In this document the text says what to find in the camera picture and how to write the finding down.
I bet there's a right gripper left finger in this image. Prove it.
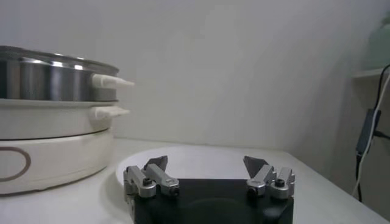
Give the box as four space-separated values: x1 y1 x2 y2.
122 155 180 198

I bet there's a stainless steel steamer basket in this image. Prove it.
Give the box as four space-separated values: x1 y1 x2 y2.
0 45 135 103

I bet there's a white hanging cable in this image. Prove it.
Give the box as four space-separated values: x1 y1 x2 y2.
352 72 390 197

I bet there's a white electric cooking pot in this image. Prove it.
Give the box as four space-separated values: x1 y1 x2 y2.
0 99 131 195

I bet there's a large white round plate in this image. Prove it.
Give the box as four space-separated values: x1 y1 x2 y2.
115 145 293 195

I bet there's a white wall shelf stand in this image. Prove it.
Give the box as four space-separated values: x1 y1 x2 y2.
352 67 390 92

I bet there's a black power adapter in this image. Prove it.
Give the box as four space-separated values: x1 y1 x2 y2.
355 108 382 156

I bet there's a pale green appliance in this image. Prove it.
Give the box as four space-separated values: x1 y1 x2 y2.
364 12 390 71

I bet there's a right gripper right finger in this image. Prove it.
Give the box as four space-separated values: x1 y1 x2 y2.
243 155 296 200

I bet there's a black adapter cable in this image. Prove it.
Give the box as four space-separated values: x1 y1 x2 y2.
355 63 390 203

